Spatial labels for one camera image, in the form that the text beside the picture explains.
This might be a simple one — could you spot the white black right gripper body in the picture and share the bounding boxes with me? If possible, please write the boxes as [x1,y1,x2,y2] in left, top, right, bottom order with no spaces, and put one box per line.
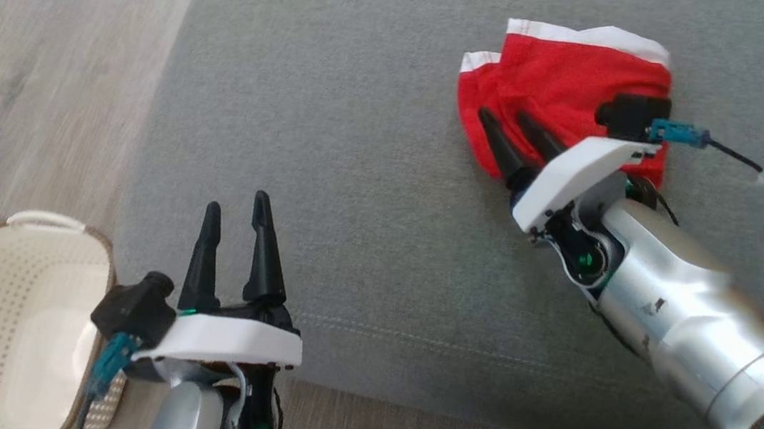
[504,129,678,295]

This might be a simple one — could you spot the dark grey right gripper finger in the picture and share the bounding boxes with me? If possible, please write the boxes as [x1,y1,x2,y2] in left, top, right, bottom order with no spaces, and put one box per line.
[514,105,570,166]
[477,102,542,193]

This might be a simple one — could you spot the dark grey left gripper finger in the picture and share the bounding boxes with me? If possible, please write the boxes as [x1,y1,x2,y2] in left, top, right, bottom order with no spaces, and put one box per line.
[231,189,289,309]
[167,201,233,315]

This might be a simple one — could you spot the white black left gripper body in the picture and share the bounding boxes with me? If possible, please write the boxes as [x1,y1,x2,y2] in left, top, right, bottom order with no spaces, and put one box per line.
[126,296,312,429]

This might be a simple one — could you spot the red jersey shirt white sleeves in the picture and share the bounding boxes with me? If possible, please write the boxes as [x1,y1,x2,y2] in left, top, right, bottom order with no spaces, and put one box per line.
[449,1,686,211]

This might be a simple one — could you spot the large grey sofa seat cushion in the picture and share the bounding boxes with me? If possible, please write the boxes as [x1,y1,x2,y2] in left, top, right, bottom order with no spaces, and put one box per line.
[81,0,764,429]

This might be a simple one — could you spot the white perforated laundry basket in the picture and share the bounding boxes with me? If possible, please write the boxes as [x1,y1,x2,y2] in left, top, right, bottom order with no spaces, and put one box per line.
[0,201,135,429]

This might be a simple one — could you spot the left camera cable teal plug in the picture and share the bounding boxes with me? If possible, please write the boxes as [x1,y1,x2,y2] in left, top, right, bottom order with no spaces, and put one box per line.
[55,330,149,429]

